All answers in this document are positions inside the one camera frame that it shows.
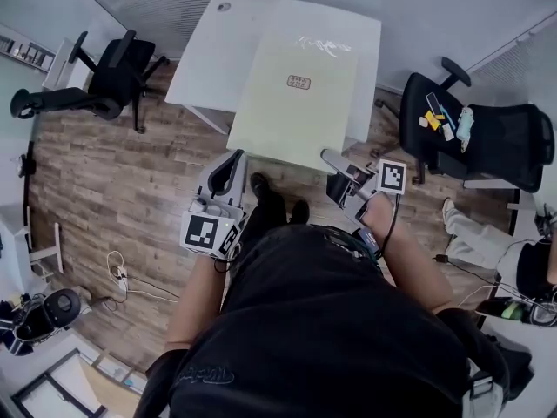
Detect white metal rack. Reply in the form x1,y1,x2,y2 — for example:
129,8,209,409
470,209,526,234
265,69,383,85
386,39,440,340
0,206,66,287

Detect waist-worn electronics pack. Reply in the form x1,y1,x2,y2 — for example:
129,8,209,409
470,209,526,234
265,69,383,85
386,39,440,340
359,228,384,256

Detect pale yellow packet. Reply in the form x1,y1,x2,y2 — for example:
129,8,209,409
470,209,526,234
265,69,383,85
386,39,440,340
225,30,360,174

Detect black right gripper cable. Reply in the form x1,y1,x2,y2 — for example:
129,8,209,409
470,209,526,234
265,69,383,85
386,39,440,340
377,193,400,256

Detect person's left forearm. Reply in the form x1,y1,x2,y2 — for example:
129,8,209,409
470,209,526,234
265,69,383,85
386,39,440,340
164,253,227,350

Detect dark round stool seat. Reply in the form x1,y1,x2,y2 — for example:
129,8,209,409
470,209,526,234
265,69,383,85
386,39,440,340
42,288,83,329

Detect white power strip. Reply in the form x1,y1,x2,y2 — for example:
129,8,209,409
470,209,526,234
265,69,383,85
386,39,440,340
106,250,131,295

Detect pale green plush toy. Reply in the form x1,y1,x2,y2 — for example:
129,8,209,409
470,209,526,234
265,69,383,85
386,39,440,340
455,106,475,152

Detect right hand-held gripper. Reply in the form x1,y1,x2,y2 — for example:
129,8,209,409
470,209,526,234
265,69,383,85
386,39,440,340
320,148,408,225

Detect person's left black shoe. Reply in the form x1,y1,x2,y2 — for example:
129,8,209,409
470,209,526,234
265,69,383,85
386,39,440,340
251,172,271,198

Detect person's right forearm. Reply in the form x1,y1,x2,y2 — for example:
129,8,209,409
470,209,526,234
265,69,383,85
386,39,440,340
373,228,454,313

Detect person's black shoe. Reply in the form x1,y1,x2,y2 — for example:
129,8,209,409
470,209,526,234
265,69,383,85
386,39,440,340
251,172,271,198
290,199,311,225

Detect gray backpack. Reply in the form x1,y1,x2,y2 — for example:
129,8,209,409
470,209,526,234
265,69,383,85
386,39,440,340
460,333,534,418

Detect black mesh office chair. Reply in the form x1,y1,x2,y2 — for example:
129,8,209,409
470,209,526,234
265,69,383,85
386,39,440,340
376,57,556,194

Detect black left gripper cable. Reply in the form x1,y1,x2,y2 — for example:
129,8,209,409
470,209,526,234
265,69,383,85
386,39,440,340
211,250,240,274

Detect white table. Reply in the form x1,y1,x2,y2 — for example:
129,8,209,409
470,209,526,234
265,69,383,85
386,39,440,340
164,0,382,145

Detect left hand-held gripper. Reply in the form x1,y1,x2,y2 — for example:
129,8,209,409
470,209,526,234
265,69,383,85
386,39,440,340
180,148,248,261

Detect person's right black shoe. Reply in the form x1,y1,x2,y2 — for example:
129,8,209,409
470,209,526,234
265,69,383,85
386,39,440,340
290,199,311,225

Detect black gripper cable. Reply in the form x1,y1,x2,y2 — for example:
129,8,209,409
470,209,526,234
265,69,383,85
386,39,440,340
211,250,240,274
377,193,400,256

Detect person's black shirt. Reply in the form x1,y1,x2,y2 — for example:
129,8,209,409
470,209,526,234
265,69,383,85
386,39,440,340
138,224,510,418

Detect person's left trouser leg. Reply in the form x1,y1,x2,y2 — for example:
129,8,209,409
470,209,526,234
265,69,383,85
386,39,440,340
243,187,288,252

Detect person's right hand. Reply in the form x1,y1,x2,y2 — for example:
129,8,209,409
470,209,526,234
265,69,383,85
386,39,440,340
361,192,395,237

